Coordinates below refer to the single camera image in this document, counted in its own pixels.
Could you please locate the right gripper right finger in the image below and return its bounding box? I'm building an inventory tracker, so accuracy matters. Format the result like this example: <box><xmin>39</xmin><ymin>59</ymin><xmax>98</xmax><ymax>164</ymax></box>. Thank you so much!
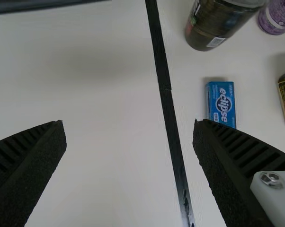
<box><xmin>192</xmin><ymin>118</ymin><xmax>285</xmax><ymax>227</ymax></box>

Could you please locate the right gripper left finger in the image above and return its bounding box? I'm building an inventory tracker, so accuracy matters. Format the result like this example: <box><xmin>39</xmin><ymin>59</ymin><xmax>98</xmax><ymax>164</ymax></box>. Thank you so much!
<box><xmin>0</xmin><ymin>120</ymin><xmax>68</xmax><ymax>227</ymax></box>

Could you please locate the blue box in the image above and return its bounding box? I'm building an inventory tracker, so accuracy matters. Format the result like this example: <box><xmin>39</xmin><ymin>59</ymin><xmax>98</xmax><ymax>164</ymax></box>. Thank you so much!
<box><xmin>205</xmin><ymin>81</ymin><xmax>237</xmax><ymax>130</ymax></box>

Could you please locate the black strip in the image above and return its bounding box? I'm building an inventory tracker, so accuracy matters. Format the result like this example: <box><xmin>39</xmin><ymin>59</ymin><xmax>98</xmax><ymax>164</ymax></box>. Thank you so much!
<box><xmin>144</xmin><ymin>0</ymin><xmax>196</xmax><ymax>227</ymax></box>

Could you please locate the dark coffee bottle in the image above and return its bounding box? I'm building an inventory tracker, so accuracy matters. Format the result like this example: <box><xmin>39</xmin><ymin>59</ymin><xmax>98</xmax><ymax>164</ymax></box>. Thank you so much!
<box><xmin>184</xmin><ymin>0</ymin><xmax>266</xmax><ymax>52</ymax></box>

